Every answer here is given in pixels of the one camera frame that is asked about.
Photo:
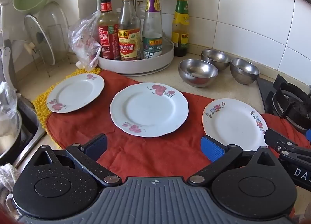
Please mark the yellow cap vinegar bottle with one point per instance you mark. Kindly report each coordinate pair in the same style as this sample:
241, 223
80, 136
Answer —
129, 39

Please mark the metal pot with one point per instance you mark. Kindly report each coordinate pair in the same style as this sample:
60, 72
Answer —
14, 151

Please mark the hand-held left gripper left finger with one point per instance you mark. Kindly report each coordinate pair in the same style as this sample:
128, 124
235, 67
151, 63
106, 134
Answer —
96, 145

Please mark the yellow chenille mat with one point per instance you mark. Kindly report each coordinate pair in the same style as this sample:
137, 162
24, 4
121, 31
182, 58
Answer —
41, 103

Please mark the white towel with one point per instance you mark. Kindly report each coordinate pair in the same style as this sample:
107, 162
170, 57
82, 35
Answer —
7, 175

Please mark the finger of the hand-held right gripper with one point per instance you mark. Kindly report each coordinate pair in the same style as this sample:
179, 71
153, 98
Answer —
279, 139
308, 135

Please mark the clear plastic bag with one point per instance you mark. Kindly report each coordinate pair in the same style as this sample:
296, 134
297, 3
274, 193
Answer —
83, 41

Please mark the red cloth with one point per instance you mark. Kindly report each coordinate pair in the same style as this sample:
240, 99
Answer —
150, 152

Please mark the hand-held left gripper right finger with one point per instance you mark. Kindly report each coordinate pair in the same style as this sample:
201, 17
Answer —
213, 150

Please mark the small-flower print plate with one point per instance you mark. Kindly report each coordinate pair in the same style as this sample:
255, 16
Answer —
230, 124

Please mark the large rose print plate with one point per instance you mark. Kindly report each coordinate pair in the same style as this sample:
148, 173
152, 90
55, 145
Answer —
149, 109

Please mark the small glass pot lid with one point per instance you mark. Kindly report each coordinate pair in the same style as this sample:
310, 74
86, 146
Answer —
38, 37

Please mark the black gas stove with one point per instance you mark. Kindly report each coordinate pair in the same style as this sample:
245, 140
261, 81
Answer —
286, 100

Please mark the stainless steel bowl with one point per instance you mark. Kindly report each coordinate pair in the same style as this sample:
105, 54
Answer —
216, 57
198, 72
245, 71

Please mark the purple label sauce bottle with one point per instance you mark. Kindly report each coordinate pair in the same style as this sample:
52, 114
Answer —
152, 37

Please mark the large glass pot lid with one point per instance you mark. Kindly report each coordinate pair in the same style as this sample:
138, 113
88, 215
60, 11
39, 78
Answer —
57, 17

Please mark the green yellow label sauce bottle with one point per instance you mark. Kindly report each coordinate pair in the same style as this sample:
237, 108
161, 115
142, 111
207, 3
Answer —
181, 24

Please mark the white two-tier turntable rack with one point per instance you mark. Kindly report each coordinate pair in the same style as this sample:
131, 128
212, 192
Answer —
136, 66

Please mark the small rose print plate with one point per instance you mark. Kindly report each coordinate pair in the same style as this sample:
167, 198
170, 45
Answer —
75, 91

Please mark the red label soy sauce bottle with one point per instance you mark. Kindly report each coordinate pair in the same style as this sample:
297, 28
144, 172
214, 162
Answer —
108, 37

